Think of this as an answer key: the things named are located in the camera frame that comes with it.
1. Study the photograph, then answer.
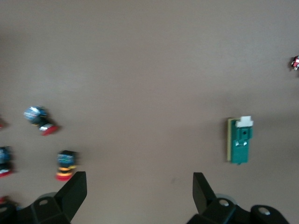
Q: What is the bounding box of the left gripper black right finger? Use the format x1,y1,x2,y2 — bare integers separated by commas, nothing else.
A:
186,172,290,224

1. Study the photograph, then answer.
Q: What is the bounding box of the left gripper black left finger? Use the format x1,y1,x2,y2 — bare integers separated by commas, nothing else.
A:
14,171,87,224

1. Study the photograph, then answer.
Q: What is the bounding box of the green load switch white handle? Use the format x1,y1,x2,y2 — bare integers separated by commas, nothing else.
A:
226,115,255,165

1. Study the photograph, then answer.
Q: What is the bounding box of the red mushroom button yellow band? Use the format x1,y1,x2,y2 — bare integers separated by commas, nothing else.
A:
55,150,80,182

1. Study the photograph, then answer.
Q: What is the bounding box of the red mushroom button blue body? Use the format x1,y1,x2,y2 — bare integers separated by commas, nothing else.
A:
0,146,15,179
0,195,21,213
23,105,59,137

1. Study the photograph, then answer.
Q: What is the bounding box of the brown paper table cover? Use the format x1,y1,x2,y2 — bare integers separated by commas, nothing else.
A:
0,0,299,224

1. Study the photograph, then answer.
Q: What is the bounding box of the black switch with red lens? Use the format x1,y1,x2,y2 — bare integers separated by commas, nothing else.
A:
289,55,299,77

